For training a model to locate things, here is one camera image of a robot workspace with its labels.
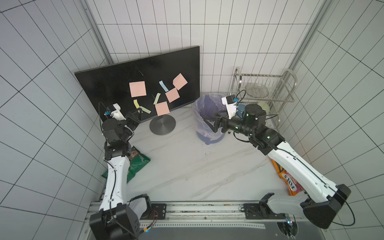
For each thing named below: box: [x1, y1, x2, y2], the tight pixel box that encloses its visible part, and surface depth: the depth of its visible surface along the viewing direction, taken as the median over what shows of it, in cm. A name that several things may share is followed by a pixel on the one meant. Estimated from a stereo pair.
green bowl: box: [257, 102, 270, 114], surface depth 107 cm
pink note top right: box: [172, 72, 188, 91], surface depth 85 cm
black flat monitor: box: [74, 45, 201, 122], surface depth 82 cm
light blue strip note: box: [159, 80, 169, 92], surface depth 81 cm
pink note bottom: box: [155, 101, 170, 117], surface depth 88 cm
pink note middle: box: [165, 87, 180, 103], surface depth 88 cm
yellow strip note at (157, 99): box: [153, 92, 161, 105], surface depth 85 cm
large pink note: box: [129, 81, 147, 98], surface depth 74 cm
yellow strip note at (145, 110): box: [139, 105, 152, 114], surface depth 85 cm
